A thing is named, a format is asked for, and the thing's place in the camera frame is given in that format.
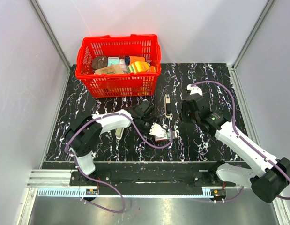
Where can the brown round cookie pack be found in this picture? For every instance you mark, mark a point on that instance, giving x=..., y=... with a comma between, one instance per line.
x=99, y=62

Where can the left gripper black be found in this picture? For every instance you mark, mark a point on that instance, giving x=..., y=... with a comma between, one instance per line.
x=147, y=132

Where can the brown cardboard box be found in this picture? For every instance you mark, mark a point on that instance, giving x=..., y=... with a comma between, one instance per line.
x=111, y=70

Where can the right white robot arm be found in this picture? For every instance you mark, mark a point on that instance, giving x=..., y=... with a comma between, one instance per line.
x=267, y=176

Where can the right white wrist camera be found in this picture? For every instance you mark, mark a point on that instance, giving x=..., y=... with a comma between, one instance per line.
x=193, y=89

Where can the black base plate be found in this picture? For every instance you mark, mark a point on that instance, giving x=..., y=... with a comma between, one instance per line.
x=151, y=179

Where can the yellow green box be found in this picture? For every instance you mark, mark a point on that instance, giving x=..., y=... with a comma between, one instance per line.
x=138, y=67

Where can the red white staple box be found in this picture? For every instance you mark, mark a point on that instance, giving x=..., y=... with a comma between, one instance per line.
x=167, y=136

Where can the red plastic basket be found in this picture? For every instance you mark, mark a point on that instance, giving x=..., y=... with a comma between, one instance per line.
x=119, y=85

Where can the teal small box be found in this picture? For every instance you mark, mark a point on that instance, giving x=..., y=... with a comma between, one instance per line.
x=113, y=61

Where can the orange cylinder can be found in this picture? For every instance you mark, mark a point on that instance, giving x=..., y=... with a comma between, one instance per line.
x=128, y=60

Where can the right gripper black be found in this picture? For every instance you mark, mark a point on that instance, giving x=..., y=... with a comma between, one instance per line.
x=183, y=118

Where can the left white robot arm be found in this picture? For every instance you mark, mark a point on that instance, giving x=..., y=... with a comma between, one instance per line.
x=84, y=143

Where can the orange round item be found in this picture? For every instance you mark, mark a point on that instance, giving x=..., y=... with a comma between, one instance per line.
x=152, y=69

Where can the silver staple strip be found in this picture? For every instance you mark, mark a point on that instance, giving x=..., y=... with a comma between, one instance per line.
x=119, y=132

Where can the aluminium rail frame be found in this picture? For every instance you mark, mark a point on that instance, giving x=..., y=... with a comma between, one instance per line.
x=57, y=183

